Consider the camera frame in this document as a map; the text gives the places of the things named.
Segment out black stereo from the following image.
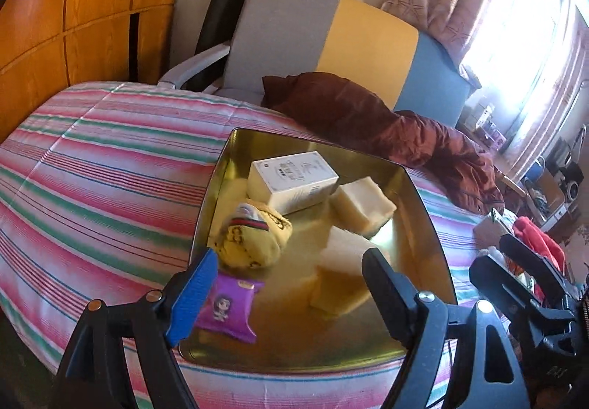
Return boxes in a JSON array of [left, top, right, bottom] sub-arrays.
[[550, 137, 586, 204]]

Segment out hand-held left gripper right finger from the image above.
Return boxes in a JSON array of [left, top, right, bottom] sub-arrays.
[[361, 247, 523, 409]]

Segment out grey yellow blue chair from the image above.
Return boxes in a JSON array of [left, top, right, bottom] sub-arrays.
[[156, 0, 475, 129]]

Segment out blue cup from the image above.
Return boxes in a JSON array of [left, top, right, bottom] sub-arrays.
[[525, 156, 546, 182]]

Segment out red fleece blanket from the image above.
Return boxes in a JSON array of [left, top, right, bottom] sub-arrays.
[[513, 216, 566, 272]]

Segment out white cardboard box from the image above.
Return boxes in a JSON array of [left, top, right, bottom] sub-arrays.
[[248, 150, 340, 215]]

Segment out purple box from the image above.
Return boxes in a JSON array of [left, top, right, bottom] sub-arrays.
[[481, 124, 507, 153]]

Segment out cream sponge block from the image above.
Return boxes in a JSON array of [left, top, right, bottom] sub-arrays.
[[309, 226, 391, 315], [330, 176, 397, 239]]

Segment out yellow patterned socks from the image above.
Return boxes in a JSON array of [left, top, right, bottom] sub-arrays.
[[212, 201, 293, 271]]

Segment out wooden desk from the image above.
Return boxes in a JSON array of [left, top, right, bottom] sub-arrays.
[[460, 124, 581, 228]]

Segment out golden metal tray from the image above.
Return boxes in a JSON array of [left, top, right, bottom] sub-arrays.
[[179, 128, 458, 377]]

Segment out brown jacket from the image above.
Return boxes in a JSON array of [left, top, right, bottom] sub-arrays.
[[261, 72, 506, 214]]

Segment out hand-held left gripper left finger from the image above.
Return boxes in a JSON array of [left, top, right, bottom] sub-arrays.
[[48, 248, 219, 409]]

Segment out purple snack packet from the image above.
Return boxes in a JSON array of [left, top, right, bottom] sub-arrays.
[[195, 272, 267, 343]]

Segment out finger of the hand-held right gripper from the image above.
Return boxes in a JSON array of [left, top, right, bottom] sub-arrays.
[[499, 234, 574, 299], [468, 255, 553, 332]]

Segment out striped blanket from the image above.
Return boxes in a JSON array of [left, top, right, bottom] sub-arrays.
[[0, 80, 507, 409]]

